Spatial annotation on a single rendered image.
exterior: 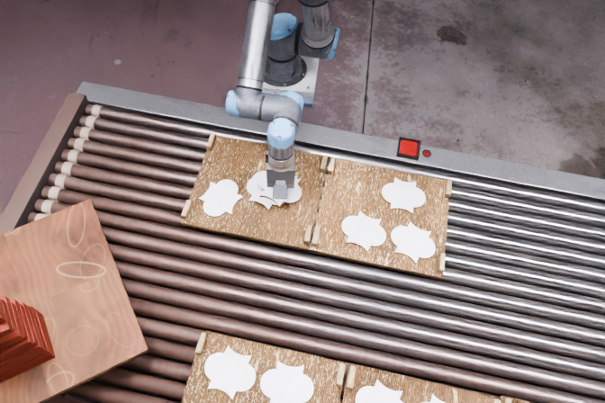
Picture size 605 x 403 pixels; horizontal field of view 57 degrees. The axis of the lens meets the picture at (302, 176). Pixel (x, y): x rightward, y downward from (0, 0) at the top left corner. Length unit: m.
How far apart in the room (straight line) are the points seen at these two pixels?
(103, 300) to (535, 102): 2.71
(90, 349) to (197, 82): 2.09
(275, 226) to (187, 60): 1.91
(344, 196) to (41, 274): 0.92
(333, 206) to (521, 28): 2.46
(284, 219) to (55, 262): 0.67
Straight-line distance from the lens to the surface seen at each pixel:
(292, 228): 1.77
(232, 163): 1.89
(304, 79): 2.16
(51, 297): 1.69
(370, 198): 1.84
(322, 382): 1.62
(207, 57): 3.50
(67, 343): 1.63
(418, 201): 1.86
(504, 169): 2.05
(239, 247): 1.76
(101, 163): 2.00
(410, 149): 1.98
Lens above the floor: 2.52
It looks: 58 degrees down
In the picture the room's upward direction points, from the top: 4 degrees clockwise
